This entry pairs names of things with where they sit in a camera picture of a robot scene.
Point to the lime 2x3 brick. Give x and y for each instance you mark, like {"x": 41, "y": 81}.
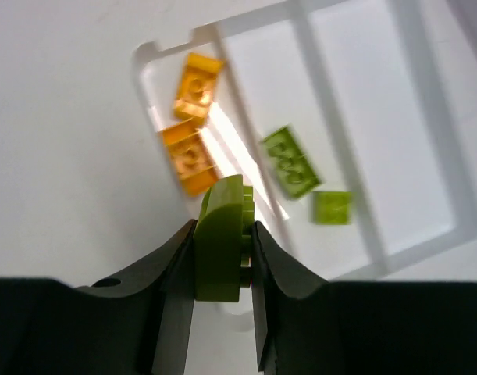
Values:
{"x": 292, "y": 169}

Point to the white three-compartment tray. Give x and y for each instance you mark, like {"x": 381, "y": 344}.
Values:
{"x": 359, "y": 87}

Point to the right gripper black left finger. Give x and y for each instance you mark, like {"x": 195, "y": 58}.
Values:
{"x": 136, "y": 321}

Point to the lime 2x2 lego brick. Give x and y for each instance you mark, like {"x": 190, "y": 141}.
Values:
{"x": 331, "y": 207}

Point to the lime sloped lego brick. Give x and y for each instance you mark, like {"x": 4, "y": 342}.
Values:
{"x": 222, "y": 241}

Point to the orange sloped lego brick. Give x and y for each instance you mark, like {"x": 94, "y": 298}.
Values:
{"x": 196, "y": 89}

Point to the orange curved lego brick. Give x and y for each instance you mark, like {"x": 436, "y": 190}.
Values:
{"x": 189, "y": 156}

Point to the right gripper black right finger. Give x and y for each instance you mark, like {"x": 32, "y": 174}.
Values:
{"x": 307, "y": 325}

